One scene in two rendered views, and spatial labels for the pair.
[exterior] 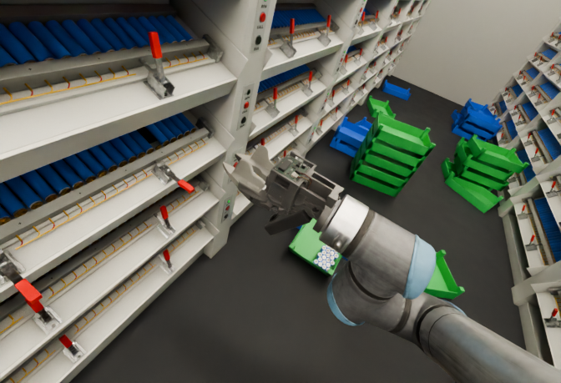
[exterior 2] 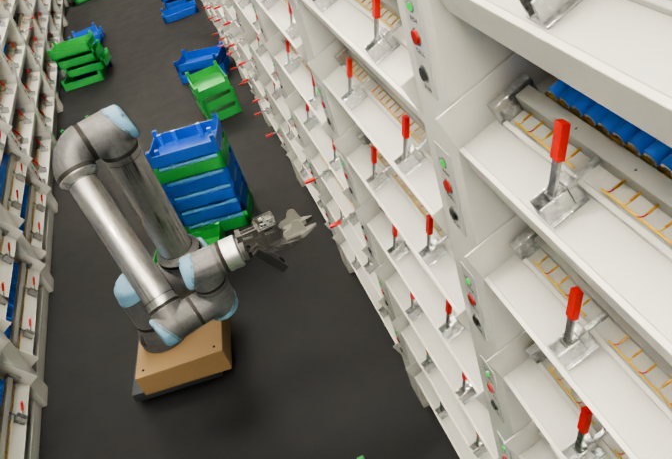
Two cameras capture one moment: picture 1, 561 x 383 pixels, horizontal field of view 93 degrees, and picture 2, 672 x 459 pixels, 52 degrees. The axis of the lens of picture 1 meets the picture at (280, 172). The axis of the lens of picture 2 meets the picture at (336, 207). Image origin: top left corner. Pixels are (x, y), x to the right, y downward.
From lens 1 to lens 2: 2.00 m
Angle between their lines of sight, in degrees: 101
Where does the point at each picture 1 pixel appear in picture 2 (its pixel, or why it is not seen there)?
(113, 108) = (328, 153)
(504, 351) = (145, 258)
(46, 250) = (331, 185)
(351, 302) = not seen: hidden behind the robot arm
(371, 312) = not seen: hidden behind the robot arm
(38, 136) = (317, 140)
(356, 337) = not seen: outside the picture
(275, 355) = (289, 407)
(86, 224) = (338, 193)
